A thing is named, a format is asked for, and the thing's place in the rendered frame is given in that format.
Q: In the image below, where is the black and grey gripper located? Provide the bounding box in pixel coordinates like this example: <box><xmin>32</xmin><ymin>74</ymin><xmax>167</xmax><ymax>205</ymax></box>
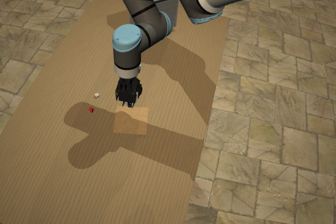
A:
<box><xmin>115</xmin><ymin>76</ymin><xmax>142</xmax><ymax>108</ymax></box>

